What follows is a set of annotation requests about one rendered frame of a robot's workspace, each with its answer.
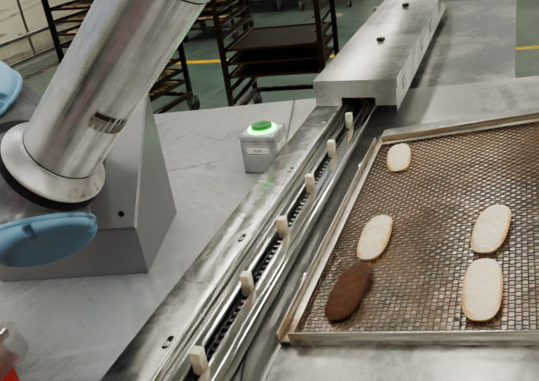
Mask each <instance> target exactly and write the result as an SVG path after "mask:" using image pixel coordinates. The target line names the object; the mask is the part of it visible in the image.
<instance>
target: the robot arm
mask: <svg viewBox="0 0 539 381"><path fill-rule="evenodd" d="M208 1H210V0H94V2H93V3H92V5H91V8H90V10H89V11H88V12H87V15H86V17H85V19H84V20H83V22H82V24H81V26H80V28H79V30H78V32H77V33H76V35H75V37H74V39H73V41H72V43H71V45H70V46H69V48H68V50H67V53H66V54H65V55H64V57H63V60H62V62H61V63H60V64H59V67H58V69H57V71H56V72H55V75H54V76H53V78H52V80H51V82H50V84H49V86H48V87H47V89H46V91H45V93H44V95H43V97H42V98H41V97H40V96H39V95H38V94H37V93H36V92H35V91H34V90H33V89H32V88H31V87H30V86H29V85H28V84H27V83H26V82H25V81H24V80H23V79H22V76H21V75H20V74H19V73H18V72H17V71H16V70H13V69H11V68H10V67H9V66H8V65H7V64H5V63H4V62H2V61H0V263H1V264H3V265H6V266H9V267H16V268H25V267H33V266H38V265H45V264H48V263H52V262H54V261H58V260H60V259H63V258H65V257H68V256H70V255H72V254H73V253H76V252H78V251H79V250H81V249H82V248H83V247H85V246H86V245H87V244H89V243H90V242H91V241H92V239H93V238H94V237H95V235H96V233H97V224H96V223H95V222H96V217H95V215H93V214H92V213H91V203H92V202H93V200H94V199H95V198H96V196H97V195H98V193H99V191H100V190H101V188H102V187H103V183H104V181H105V165H106V156H107V154H108V153H109V152H110V150H111V148H112V147H113V145H114V144H115V142H116V141H117V140H118V138H119V136H120V134H121V133H122V131H123V130H124V129H125V127H126V126H127V124H128V122H129V121H130V119H131V118H132V117H133V115H134V114H135V112H136V110H137V108H138V107H139V106H140V104H141V103H142V101H143V100H144V98H145V96H146V95H147V94H148V92H149V91H150V89H151V88H152V86H153V84H154V82H155V81H156V80H157V78H158V77H159V75H160V73H161V72H162V70H163V69H164V68H165V66H166V65H167V63H168V61H169V60H170V58H171V57H172V55H173V54H174V52H175V51H176V49H177V48H178V46H179V45H180V43H181V42H182V40H183V39H184V37H185V35H186V34H187V33H188V31H189V30H190V28H191V26H192V25H193V23H194V22H195V21H196V19H197V17H198V16H199V14H200V13H201V11H202V10H203V9H204V7H205V5H206V4H207V2H208Z"/></svg>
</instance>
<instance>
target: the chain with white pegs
mask: <svg viewBox="0 0 539 381"><path fill-rule="evenodd" d="M360 99H361V104H360V105H359V107H358V109H357V111H356V112H355V114H354V115H352V112H347V113H346V114H345V119H346V129H345V130H344V131H343V133H342V135H341V136H340V137H339V139H338V141H337V143H336V144H335V140H328V141H327V151H328V157H327V158H326V160H325V162H324V164H323V165H322V167H321V168H320V170H319V171H318V174H317V175H316V177H314V174H313V173H307V174H306V175H305V183H306V193H305V194H304V196H303V198H302V199H301V201H300V202H299V204H298V206H297V207H296V209H295V210H294V212H293V214H292V215H291V217H290V219H289V220H288V221H287V216H278V218H277V220H276V222H277V227H278V238H277V240H276V241H275V243H274V244H273V246H272V247H271V249H270V251H269V253H267V255H266V257H265V259H264V261H263V263H261V265H260V267H259V268H258V270H257V272H256V273H255V274H254V276H252V272H250V271H242V272H241V274H240V276H239V278H240V282H241V290H242V297H240V299H239V300H238V302H237V304H236V305H235V307H234V310H232V312H231V314H230V315H229V317H228V318H227V320H226V323H225V324H224V325H223V327H222V328H221V330H220V331H219V333H218V334H217V337H216V338H215V339H214V340H213V343H212V344H211V346H210V348H209V349H208V352H206V353H205V349H204V347H199V346H193V348H192V350H191V351H190V352H189V356H190V359H191V363H192V368H193V371H194V373H193V374H192V377H191V378H190V380H189V381H197V380H198V379H199V378H200V376H201V374H202V372H203V371H204V369H205V368H206V366H207V364H208V362H209V360H210V359H211V358H212V356H213V354H214V352H215V351H216V349H217V347H218V346H219V344H220V343H221V340H222V339H223V338H224V337H225V334H226V332H227V331H228V329H229V328H230V325H232V323H233V321H234V319H235V318H236V317H237V314H238V313H239V311H240V309H241V308H242V306H243V305H244V303H245V301H246V299H247V298H248V297H249V295H250V293H251V291H252V290H253V288H254V287H255V285H256V283H257V281H258V279H259V278H260V276H261V275H262V273H263V271H264V270H265V268H266V267H267V265H268V264H269V262H270V260H271V258H272V256H273V255H274V253H275V252H276V250H277V248H278V246H279V245H280V244H281V242H282V240H283V238H284V236H285V235H286V233H287V232H288V230H289V228H290V226H291V225H292V224H293V222H294V220H295V218H296V217H297V215H298V214H299V212H300V210H301V209H302V206H303V205H304V204H305V202H306V200H307V198H308V197H309V195H310V194H311V192H312V190H313V189H314V187H315V185H316V184H317V183H318V180H319V179H320V177H321V175H322V174H323V172H324V171H325V169H326V167H327V165H328V164H329V163H330V160H331V159H332V157H333V155H334V154H335V152H336V151H337V149H338V147H339V145H340V144H341V143H342V141H343V139H344V137H345V136H346V134H347V133H348V131H349V129H350V128H351V125H352V124H353V123H354V121H355V119H356V117H357V116H358V114H359V113H360V111H361V110H362V108H363V106H364V104H365V103H366V101H367V99H368V98H360Z"/></svg>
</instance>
